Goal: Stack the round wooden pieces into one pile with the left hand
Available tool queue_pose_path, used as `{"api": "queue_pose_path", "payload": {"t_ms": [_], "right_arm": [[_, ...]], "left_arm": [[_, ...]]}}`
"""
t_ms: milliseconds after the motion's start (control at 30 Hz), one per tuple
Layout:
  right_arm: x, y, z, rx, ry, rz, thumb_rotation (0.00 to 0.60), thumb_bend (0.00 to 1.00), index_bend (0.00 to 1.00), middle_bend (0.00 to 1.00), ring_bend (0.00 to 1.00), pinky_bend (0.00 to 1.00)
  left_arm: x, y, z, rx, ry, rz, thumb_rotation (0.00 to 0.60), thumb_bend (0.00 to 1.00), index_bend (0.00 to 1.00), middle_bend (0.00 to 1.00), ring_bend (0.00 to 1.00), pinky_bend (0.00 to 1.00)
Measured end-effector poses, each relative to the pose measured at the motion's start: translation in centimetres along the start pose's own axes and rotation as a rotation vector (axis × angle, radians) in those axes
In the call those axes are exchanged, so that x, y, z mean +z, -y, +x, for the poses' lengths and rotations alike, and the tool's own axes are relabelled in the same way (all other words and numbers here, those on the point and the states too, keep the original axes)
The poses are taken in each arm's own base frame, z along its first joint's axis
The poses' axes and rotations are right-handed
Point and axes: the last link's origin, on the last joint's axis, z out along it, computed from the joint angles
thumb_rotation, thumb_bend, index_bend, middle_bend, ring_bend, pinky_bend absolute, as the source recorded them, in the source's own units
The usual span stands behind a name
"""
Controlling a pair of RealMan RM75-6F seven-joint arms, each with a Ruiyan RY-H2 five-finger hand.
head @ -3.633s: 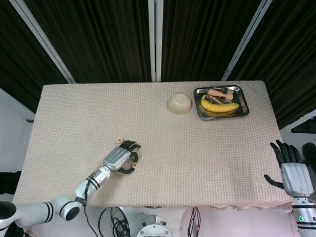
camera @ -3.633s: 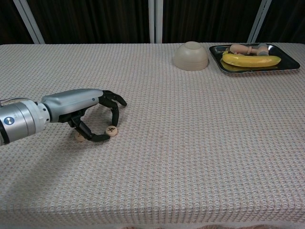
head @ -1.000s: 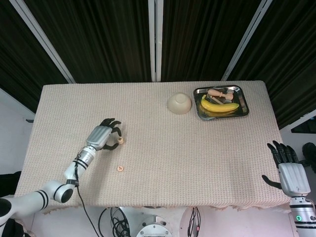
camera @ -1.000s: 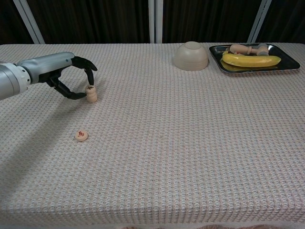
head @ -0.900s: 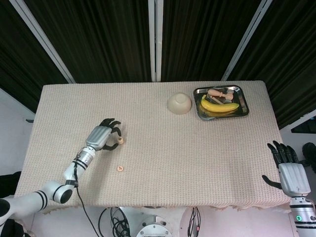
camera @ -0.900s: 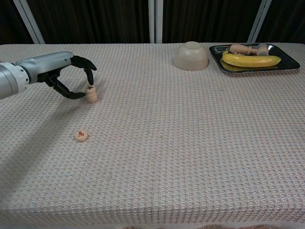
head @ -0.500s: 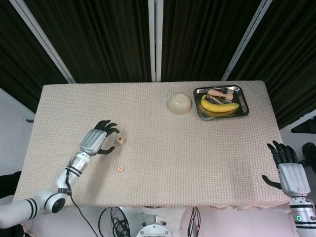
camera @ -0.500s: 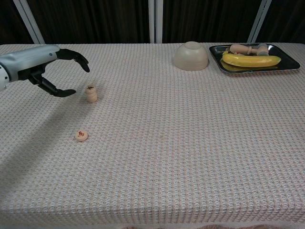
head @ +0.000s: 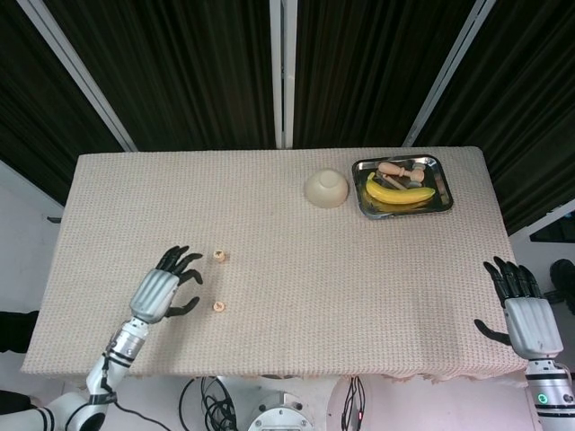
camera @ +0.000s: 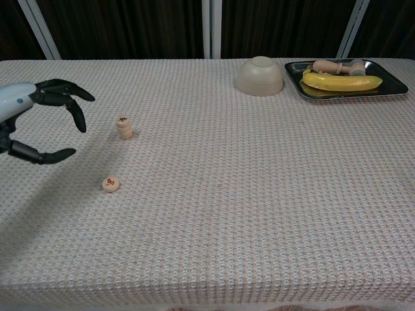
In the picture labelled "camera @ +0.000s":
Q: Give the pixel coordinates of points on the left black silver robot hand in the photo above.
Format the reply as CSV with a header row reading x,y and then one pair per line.
x,y
16,100

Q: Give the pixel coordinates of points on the black curtain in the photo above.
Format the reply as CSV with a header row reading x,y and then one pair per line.
x,y
389,26
13,29
282,29
129,29

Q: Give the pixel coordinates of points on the beige upturned bowl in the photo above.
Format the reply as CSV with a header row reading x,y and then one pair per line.
x,y
259,77

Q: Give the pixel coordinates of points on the beige woven tablecloth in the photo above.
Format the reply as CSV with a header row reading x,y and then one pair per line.
x,y
243,194

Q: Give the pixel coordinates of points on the wooden toy pin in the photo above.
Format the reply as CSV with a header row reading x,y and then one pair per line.
x,y
324,65

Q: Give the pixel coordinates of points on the yellow banana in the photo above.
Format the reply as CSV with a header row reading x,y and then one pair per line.
x,y
340,82

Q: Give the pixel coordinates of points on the rectangular metal tray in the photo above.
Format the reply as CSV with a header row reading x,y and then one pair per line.
x,y
392,84

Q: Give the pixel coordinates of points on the white frame post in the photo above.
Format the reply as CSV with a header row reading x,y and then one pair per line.
x,y
210,29
351,29
39,29

